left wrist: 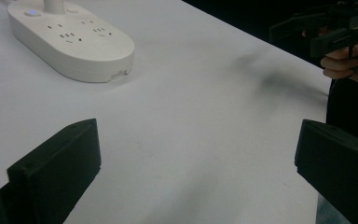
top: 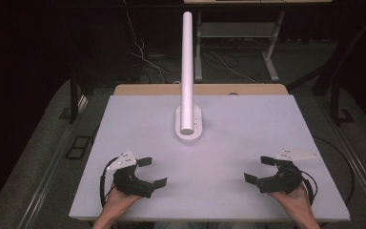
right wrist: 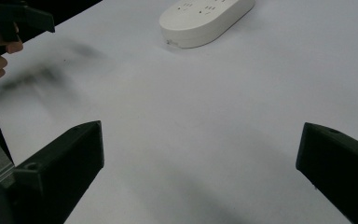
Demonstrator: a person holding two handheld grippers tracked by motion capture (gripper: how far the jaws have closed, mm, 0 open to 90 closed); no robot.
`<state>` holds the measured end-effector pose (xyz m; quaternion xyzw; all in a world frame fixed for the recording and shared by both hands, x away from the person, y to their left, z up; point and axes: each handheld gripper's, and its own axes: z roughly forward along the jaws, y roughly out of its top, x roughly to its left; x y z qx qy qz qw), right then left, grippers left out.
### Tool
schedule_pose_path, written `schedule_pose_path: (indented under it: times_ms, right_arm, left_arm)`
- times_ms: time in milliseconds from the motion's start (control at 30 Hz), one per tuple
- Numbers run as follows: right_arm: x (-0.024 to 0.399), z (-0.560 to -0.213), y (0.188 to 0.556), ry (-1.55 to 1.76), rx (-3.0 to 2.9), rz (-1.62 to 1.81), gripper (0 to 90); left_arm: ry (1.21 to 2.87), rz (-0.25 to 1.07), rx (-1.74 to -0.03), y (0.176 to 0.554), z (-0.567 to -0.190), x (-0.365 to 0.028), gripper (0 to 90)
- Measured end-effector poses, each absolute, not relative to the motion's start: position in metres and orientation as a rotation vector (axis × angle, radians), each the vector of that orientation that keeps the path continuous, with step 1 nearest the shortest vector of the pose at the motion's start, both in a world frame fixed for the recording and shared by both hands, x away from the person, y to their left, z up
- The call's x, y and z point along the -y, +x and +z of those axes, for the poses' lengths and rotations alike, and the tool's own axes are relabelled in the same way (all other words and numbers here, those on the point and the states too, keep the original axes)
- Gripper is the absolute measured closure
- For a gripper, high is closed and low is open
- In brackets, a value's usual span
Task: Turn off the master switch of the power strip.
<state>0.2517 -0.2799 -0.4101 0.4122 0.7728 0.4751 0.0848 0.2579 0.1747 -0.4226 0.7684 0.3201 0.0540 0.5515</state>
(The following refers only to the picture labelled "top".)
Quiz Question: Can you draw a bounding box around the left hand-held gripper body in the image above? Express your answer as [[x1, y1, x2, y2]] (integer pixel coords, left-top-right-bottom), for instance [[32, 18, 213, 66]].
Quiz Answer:
[[105, 150, 156, 199]]

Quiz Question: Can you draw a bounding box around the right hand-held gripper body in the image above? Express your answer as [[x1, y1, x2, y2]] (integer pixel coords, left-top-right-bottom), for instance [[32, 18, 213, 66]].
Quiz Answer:
[[256, 147, 320, 196]]

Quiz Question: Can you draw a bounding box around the person's left hand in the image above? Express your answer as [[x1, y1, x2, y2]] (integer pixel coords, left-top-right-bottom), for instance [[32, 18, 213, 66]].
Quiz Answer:
[[102, 182, 143, 213]]

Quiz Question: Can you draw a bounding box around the person's right hand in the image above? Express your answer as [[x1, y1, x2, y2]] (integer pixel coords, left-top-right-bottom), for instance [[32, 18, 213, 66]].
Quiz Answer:
[[267, 184, 313, 215]]

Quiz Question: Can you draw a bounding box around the white table board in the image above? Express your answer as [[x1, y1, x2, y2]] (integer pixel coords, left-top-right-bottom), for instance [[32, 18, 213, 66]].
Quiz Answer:
[[69, 94, 351, 223]]

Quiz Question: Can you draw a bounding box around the wooden table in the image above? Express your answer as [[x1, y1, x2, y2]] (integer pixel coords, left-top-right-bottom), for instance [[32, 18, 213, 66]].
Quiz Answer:
[[112, 83, 290, 96]]

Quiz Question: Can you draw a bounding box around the black metal stand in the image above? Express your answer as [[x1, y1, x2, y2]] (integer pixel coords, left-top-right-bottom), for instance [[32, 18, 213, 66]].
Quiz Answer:
[[286, 15, 366, 127], [69, 74, 88, 125]]

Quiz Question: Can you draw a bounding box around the white desk lamp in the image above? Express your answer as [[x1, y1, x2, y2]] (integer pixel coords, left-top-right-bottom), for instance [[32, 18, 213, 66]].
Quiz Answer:
[[174, 10, 204, 143]]

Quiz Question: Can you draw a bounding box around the grey metal-legged desk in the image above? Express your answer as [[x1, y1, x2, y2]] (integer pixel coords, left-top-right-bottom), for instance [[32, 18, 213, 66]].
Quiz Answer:
[[183, 0, 334, 84]]

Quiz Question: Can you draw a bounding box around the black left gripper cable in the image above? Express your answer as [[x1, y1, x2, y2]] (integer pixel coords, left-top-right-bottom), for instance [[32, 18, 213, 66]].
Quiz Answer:
[[98, 156, 119, 208]]

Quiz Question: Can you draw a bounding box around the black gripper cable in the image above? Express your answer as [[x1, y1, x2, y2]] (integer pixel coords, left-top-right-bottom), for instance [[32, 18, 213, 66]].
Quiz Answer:
[[299, 169, 318, 206], [98, 156, 119, 208]]

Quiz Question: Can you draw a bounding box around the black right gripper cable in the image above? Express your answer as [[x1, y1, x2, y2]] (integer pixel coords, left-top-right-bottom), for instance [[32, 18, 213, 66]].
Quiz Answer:
[[299, 169, 318, 206]]

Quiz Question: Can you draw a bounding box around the black floor frame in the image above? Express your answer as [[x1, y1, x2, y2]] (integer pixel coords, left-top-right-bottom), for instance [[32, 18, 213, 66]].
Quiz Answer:
[[64, 135, 92, 161]]

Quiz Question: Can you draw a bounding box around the black floor cable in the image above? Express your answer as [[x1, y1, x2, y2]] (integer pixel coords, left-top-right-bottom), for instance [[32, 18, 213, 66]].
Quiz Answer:
[[312, 135, 356, 206]]

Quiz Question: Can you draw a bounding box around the white floor cable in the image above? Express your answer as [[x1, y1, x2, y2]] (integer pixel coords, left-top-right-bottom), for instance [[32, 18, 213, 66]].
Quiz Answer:
[[123, 0, 168, 84], [209, 51, 259, 85]]

